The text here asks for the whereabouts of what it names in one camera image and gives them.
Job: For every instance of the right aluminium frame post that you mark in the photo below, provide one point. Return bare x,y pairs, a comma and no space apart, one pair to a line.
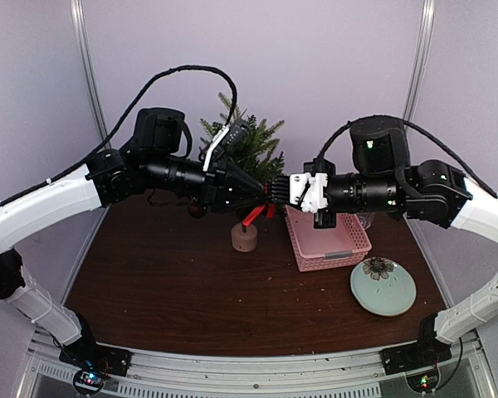
424,40

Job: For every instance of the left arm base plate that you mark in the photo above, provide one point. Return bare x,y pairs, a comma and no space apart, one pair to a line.
90,356

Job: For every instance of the right green circuit board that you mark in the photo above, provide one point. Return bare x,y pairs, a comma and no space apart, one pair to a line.
423,382

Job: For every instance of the clear drinking glass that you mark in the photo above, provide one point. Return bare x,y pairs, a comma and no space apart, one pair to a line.
366,219

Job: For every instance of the green circuit board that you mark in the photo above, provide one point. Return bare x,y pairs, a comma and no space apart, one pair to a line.
88,382
423,382

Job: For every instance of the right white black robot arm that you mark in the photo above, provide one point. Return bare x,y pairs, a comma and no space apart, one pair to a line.
386,181

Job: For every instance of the front aluminium rail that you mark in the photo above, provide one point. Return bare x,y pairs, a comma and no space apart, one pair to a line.
358,373

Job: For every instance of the round wooden tree base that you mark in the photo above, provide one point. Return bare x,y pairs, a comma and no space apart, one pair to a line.
244,238

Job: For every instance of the left aluminium frame post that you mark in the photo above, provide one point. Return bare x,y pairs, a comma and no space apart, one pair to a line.
79,25

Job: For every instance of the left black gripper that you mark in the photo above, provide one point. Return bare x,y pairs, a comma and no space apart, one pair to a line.
217,196

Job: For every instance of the red satin ribbon bow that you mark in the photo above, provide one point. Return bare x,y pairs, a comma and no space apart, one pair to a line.
268,210

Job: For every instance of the dark red bauble ornament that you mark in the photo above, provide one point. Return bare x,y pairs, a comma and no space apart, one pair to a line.
197,210

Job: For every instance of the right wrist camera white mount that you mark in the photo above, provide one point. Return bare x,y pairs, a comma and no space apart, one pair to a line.
303,191

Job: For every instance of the pink plastic basket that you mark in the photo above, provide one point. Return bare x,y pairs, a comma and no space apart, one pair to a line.
317,249

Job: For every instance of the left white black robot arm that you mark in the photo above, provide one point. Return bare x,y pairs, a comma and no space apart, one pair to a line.
148,161

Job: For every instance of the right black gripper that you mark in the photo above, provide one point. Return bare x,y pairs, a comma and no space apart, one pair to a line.
323,222

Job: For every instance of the left green circuit board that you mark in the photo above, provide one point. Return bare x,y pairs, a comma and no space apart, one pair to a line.
88,382

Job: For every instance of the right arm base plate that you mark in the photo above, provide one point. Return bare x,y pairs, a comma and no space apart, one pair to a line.
413,356

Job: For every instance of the small green christmas tree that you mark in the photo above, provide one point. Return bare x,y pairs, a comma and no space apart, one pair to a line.
257,153

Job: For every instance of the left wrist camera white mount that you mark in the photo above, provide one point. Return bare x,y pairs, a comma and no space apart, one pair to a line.
224,142

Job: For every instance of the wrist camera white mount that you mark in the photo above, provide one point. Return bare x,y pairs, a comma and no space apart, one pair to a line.
303,191
224,142

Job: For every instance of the pale green flower plate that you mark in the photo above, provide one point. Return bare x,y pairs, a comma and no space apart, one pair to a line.
382,287

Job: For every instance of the aluminium frame post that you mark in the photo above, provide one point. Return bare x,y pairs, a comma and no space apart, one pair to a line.
79,25
424,40

